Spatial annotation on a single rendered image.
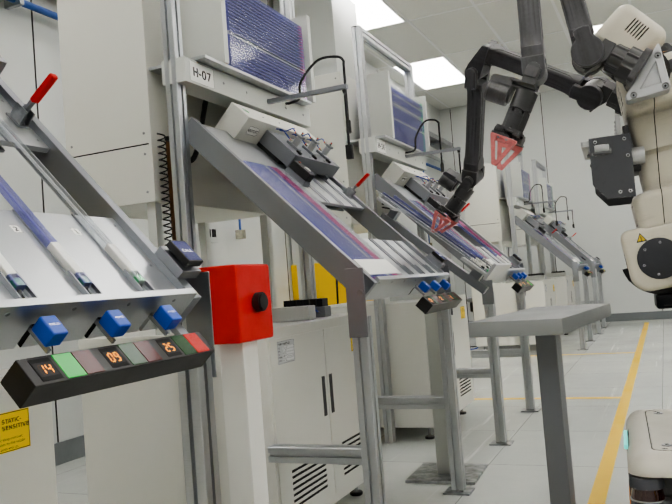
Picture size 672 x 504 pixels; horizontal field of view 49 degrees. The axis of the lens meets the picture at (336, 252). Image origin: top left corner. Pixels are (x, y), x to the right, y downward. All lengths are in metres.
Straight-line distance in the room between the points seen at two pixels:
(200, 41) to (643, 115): 1.25
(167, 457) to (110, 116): 1.00
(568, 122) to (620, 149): 8.01
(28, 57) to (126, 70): 1.59
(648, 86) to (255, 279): 1.03
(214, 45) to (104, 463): 1.27
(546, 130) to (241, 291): 8.71
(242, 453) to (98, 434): 0.85
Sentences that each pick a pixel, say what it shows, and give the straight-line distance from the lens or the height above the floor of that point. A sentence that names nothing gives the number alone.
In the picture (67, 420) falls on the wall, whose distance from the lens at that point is 3.78.
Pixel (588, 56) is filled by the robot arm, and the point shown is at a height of 1.22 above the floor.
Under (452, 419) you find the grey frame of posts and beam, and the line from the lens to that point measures 2.57.
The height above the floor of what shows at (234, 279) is 0.75.
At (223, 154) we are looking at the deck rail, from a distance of 2.05.
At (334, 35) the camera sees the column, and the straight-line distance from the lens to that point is 5.79.
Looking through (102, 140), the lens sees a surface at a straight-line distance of 2.32.
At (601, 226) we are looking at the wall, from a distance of 9.84.
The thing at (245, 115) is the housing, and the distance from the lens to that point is 2.26.
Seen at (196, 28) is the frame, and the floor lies 1.51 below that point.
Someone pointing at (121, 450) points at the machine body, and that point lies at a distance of 2.31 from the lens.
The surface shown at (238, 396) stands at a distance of 1.57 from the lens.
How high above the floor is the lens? 0.72
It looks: 3 degrees up
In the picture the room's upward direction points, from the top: 5 degrees counter-clockwise
